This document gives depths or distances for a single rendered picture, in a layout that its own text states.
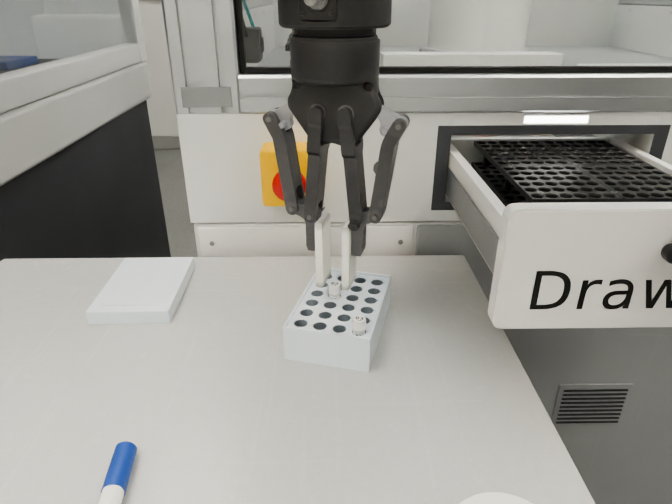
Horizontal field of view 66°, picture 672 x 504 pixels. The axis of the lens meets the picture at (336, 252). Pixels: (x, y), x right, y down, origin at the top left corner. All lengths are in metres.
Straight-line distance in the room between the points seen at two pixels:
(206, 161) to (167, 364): 0.28
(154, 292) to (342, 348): 0.24
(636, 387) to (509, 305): 0.56
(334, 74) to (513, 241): 0.19
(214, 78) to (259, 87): 0.05
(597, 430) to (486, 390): 0.55
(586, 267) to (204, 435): 0.34
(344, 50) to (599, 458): 0.86
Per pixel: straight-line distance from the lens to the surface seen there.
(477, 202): 0.58
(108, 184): 1.40
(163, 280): 0.64
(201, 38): 0.67
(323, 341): 0.49
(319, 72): 0.44
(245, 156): 0.68
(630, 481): 1.16
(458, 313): 0.60
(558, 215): 0.44
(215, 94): 0.67
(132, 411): 0.49
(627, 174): 0.66
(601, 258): 0.47
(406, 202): 0.70
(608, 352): 0.93
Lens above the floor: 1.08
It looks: 26 degrees down
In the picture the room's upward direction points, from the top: straight up
